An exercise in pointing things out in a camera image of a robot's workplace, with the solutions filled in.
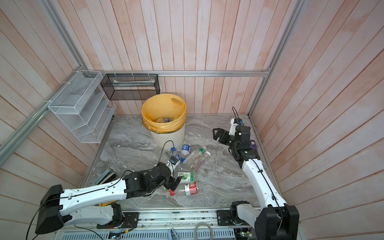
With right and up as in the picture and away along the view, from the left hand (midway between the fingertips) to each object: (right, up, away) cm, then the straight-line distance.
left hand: (174, 175), depth 75 cm
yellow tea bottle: (-12, +30, +21) cm, 38 cm away
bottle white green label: (+7, -4, +9) cm, 12 cm away
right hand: (+24, +22, +6) cm, 33 cm away
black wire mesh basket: (-36, +53, +27) cm, 70 cm away
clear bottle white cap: (+12, +2, +13) cm, 18 cm away
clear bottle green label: (+11, +6, +20) cm, 24 cm away
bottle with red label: (+7, -8, +3) cm, 11 cm away
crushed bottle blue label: (-2, +8, +22) cm, 23 cm away
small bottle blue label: (+6, +11, +20) cm, 23 cm away
